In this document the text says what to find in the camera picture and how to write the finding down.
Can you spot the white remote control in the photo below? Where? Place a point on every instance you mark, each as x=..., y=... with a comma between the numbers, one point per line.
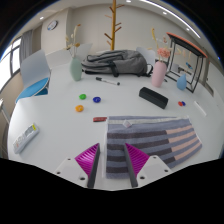
x=25, y=138

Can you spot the small blue magnet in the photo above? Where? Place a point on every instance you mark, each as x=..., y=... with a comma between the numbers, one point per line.
x=183, y=103

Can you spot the black marker pen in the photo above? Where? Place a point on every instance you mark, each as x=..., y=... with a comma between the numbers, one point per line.
x=107, y=81

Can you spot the green round magnet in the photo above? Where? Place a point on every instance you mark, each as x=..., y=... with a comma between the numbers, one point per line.
x=82, y=96

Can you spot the blue vase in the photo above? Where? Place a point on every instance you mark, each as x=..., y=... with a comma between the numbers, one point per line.
x=181, y=82

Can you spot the grey curtain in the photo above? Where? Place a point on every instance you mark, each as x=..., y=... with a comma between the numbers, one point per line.
x=26, y=46

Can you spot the grey backpack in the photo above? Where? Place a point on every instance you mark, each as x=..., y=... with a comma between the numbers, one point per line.
x=116, y=61

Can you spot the green vase with dried stems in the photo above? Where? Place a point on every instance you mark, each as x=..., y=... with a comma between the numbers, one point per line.
x=75, y=70

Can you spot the grey striped towel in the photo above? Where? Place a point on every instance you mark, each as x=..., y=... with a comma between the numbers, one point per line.
x=150, y=140

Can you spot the ceiling light strip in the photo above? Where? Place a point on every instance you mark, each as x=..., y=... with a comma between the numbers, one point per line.
x=173, y=15

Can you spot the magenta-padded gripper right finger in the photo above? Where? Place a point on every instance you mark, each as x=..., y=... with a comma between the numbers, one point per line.
x=137, y=159

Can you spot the recessed ceiling lights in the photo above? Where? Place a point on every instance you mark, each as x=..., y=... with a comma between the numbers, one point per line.
x=164, y=13

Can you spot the black frame stand orange top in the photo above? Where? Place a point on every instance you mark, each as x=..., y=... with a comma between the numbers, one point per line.
x=186, y=42

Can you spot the black rectangular case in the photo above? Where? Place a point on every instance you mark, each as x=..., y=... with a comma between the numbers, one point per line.
x=153, y=97

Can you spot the small red magnet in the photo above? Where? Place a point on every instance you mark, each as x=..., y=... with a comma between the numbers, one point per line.
x=180, y=103

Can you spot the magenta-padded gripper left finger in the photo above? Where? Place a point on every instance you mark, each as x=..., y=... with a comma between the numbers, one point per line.
x=87, y=159

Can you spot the small red bar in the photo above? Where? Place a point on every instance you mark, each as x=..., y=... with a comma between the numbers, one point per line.
x=100, y=119

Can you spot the round wall clock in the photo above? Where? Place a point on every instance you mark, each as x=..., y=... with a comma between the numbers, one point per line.
x=52, y=25

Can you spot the white plastic chair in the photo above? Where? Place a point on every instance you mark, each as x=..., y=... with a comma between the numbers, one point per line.
x=146, y=55

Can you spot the wooden coat rack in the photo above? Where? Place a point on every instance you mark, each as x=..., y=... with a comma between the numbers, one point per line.
x=113, y=26

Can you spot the white chair blue seat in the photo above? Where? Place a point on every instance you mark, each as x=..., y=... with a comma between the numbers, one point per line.
x=33, y=87

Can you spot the blue round magnet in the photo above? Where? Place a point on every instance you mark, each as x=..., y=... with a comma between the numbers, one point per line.
x=96, y=99

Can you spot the large window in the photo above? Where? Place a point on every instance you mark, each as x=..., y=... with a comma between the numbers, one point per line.
x=6, y=66

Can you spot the pink vase with flowers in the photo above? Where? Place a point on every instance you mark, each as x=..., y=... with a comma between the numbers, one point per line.
x=158, y=75

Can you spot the orange round magnet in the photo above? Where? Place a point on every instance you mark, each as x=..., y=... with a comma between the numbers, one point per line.
x=79, y=108

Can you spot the white flat bar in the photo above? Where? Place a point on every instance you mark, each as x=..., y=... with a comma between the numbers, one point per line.
x=200, y=108

